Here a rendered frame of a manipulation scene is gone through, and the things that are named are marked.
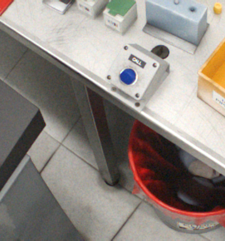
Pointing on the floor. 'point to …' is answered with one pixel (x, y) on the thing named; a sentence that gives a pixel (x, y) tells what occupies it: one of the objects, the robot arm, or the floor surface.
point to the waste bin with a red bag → (144, 160)
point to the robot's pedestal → (29, 209)
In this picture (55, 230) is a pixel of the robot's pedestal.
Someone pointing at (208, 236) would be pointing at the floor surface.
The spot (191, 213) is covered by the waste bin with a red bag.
